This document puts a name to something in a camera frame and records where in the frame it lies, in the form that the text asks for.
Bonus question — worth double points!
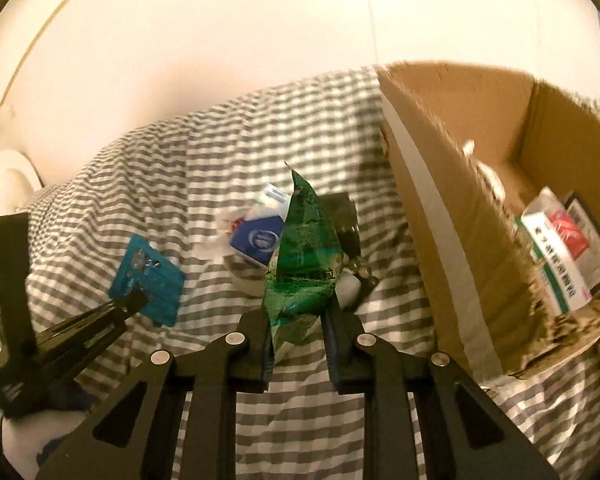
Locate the black edged white sachet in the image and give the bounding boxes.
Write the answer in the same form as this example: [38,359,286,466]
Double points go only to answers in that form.
[565,192,600,291]

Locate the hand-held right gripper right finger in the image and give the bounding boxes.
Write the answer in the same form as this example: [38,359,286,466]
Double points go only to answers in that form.
[325,305,561,480]

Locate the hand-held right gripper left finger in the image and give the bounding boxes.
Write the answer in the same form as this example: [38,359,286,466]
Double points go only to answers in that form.
[35,310,276,480]

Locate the green snack packet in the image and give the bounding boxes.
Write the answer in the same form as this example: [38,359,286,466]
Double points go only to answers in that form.
[262,162,343,361]

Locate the small blue white box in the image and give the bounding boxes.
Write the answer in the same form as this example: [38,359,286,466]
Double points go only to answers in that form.
[230,182,288,267]

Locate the dark bead bracelet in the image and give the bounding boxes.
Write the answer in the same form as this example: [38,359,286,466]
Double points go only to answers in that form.
[340,255,378,286]

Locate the cardboard box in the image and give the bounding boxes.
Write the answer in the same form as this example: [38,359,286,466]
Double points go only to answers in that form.
[375,60,600,378]

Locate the white tissue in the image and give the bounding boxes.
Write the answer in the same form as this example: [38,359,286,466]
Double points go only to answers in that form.
[460,140,506,201]

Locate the small white bottle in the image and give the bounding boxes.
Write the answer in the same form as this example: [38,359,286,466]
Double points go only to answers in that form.
[336,270,363,308]

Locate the grey white checked bedsheet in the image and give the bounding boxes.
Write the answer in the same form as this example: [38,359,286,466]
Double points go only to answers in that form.
[0,67,600,480]

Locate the foil blister pill pack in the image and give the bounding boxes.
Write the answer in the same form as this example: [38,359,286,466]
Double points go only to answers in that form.
[107,234,186,328]

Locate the small black case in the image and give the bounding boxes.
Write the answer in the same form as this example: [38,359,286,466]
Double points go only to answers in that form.
[322,191,363,258]

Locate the green white medicine box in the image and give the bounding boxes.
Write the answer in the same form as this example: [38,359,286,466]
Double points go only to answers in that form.
[520,210,593,316]

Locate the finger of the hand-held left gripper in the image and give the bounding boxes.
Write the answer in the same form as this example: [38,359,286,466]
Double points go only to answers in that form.
[39,315,129,377]
[34,290,150,350]

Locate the red white packet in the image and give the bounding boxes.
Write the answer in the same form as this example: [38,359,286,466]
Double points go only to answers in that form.
[525,187,591,261]

